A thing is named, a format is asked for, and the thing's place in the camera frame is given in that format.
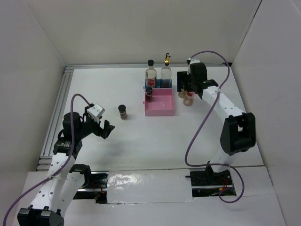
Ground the blue plastic tray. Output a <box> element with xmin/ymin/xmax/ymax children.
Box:
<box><xmin>143</xmin><ymin>79</ymin><xmax>173</xmax><ymax>89</ymax></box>

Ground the pink cap seasoning jar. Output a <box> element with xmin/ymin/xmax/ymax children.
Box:
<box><xmin>183</xmin><ymin>92</ymin><xmax>195</xmax><ymax>106</ymax></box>

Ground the purple cable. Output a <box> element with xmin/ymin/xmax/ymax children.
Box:
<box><xmin>185</xmin><ymin>50</ymin><xmax>246</xmax><ymax>203</ymax></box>
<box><xmin>2</xmin><ymin>94</ymin><xmax>92</xmax><ymax>223</ymax></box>

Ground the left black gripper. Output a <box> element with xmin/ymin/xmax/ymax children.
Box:
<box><xmin>77</xmin><ymin>107</ymin><xmax>115</xmax><ymax>139</ymax></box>

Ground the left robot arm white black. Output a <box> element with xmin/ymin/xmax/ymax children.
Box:
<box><xmin>17</xmin><ymin>112</ymin><xmax>115</xmax><ymax>226</ymax></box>

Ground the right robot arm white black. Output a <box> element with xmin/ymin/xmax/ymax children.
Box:
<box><xmin>177</xmin><ymin>59</ymin><xmax>256</xmax><ymax>185</ymax></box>

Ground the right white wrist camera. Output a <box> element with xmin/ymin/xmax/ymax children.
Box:
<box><xmin>186</xmin><ymin>57</ymin><xmax>200</xmax><ymax>72</ymax></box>

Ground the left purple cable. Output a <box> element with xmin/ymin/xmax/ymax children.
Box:
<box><xmin>2</xmin><ymin>94</ymin><xmax>92</xmax><ymax>223</ymax></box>

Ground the left aluminium rail frame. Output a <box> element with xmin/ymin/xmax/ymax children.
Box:
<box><xmin>36</xmin><ymin>66</ymin><xmax>74</xmax><ymax>171</ymax></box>

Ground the round black cap spice jar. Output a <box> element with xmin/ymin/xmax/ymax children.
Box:
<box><xmin>178</xmin><ymin>90</ymin><xmax>187</xmax><ymax>99</ymax></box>

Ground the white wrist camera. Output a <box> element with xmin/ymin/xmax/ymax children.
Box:
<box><xmin>87</xmin><ymin>104</ymin><xmax>105</xmax><ymax>123</ymax></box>
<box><xmin>186</xmin><ymin>57</ymin><xmax>200</xmax><ymax>72</ymax></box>

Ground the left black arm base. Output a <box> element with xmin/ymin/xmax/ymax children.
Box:
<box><xmin>73</xmin><ymin>171</ymin><xmax>109</xmax><ymax>204</ymax></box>

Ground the tall vinegar bottle red label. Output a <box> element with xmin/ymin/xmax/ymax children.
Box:
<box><xmin>145</xmin><ymin>59</ymin><xmax>157</xmax><ymax>88</ymax></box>

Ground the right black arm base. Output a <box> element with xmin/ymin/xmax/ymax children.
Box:
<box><xmin>185</xmin><ymin>169</ymin><xmax>236</xmax><ymax>197</ymax></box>

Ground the pink plastic tray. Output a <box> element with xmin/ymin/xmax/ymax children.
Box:
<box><xmin>143</xmin><ymin>88</ymin><xmax>175</xmax><ymax>116</ymax></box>

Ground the small spice jar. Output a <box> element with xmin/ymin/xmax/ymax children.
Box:
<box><xmin>145</xmin><ymin>87</ymin><xmax>153</xmax><ymax>103</ymax></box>
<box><xmin>118</xmin><ymin>105</ymin><xmax>127</xmax><ymax>120</ymax></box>

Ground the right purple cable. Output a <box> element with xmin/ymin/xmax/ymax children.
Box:
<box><xmin>185</xmin><ymin>50</ymin><xmax>246</xmax><ymax>203</ymax></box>

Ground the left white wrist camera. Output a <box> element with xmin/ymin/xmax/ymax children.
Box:
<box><xmin>87</xmin><ymin>104</ymin><xmax>105</xmax><ymax>123</ymax></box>

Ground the gold spout oil bottle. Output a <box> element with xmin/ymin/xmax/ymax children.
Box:
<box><xmin>161</xmin><ymin>53</ymin><xmax>172</xmax><ymax>88</ymax></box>

